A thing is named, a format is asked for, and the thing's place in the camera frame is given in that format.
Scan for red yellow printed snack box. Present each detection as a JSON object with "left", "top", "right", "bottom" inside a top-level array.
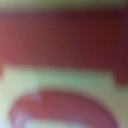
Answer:
[{"left": 0, "top": 0, "right": 128, "bottom": 128}]

